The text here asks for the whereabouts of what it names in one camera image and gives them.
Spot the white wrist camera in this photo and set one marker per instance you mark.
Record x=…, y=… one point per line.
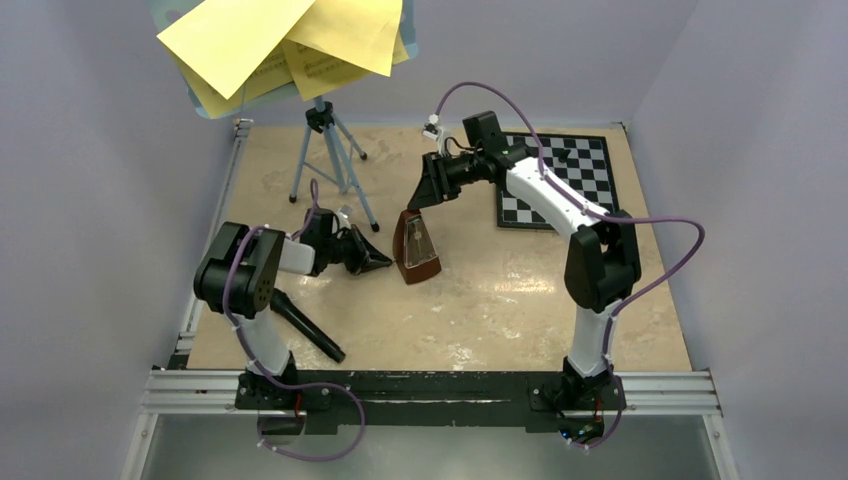
x=432, y=128
x=343, y=217

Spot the yellow sheet music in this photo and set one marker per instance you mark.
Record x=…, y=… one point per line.
x=292, y=68
x=224, y=41
x=359, y=32

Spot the black microphone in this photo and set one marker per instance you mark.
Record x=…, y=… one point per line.
x=282, y=305

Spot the brown wooden metronome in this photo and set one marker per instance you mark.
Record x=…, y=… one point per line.
x=414, y=252

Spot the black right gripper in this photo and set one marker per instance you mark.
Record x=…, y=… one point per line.
x=434, y=186

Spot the yellow sheet music back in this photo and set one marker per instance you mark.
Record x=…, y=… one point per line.
x=292, y=68

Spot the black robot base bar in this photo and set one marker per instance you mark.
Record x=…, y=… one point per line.
x=535, y=401

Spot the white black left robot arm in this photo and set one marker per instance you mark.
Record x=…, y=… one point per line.
x=237, y=275

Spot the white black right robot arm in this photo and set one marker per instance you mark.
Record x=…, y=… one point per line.
x=602, y=263

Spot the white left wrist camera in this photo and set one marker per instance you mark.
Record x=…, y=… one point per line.
x=343, y=217

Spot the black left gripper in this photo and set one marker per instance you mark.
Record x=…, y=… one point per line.
x=365, y=256

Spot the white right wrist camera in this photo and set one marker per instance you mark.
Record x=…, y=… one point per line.
x=432, y=128

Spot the yellow sheet music front left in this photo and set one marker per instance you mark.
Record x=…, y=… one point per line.
x=224, y=41

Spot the black white chessboard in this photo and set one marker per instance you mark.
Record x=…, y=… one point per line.
x=588, y=171

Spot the yellow sheet music front right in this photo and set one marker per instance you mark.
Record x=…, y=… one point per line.
x=359, y=32

